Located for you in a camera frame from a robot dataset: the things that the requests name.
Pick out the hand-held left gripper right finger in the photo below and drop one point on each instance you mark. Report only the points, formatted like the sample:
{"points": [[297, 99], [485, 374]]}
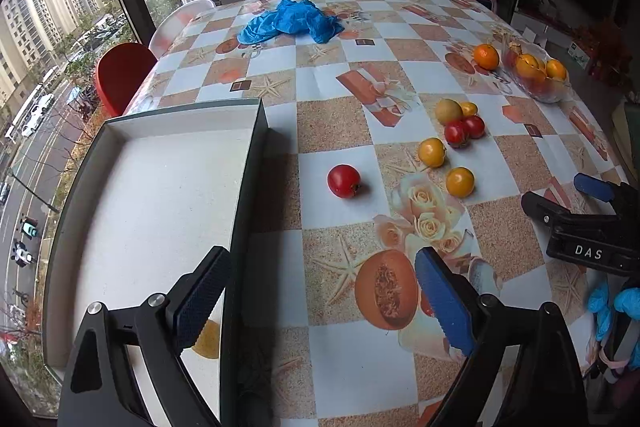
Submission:
{"points": [[445, 299]]}

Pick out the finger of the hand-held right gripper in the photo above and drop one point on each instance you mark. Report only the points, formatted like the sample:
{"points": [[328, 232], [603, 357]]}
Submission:
{"points": [[542, 207], [592, 188]]}

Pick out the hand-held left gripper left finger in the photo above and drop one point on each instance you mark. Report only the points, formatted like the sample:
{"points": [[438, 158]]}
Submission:
{"points": [[200, 299]]}

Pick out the yellow-orange fruit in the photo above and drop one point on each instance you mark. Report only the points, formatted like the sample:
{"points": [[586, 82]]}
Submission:
{"points": [[209, 341]]}

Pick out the yellow tomato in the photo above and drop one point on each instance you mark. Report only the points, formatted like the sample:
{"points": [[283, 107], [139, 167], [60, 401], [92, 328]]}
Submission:
{"points": [[460, 182], [432, 152]]}

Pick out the clear glass bowl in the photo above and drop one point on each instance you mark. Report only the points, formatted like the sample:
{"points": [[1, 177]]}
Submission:
{"points": [[550, 94]]}

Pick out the small red tomato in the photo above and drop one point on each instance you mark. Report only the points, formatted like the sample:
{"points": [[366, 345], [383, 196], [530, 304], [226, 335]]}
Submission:
{"points": [[476, 126], [456, 133]]}

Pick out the grey cardboard box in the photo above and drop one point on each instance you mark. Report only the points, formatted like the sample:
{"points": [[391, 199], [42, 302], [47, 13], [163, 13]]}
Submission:
{"points": [[150, 207]]}

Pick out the small yellow fruit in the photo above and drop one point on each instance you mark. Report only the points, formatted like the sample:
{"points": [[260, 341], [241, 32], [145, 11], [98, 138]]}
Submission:
{"points": [[470, 108]]}

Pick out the yellow-brown kiwi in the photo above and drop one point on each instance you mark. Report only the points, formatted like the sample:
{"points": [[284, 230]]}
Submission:
{"points": [[447, 111]]}

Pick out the large red tomato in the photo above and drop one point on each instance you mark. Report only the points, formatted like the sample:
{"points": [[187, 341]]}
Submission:
{"points": [[344, 181]]}

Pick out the person's right hand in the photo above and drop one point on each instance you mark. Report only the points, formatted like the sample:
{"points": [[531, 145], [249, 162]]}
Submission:
{"points": [[627, 304]]}

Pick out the white green carton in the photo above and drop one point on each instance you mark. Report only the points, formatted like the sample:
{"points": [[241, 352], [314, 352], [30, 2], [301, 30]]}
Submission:
{"points": [[580, 53]]}

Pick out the pile of red gift boxes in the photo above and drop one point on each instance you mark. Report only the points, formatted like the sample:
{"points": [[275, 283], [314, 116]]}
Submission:
{"points": [[610, 52]]}

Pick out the orange with green stem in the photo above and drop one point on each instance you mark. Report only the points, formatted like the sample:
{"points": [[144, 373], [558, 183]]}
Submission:
{"points": [[486, 56]]}

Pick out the red plastic chair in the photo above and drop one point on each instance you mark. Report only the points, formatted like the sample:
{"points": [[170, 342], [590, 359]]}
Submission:
{"points": [[122, 74]]}

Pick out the checkered printed tablecloth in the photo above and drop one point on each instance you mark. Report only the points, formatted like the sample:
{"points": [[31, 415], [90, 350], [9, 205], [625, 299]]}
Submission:
{"points": [[340, 57]]}

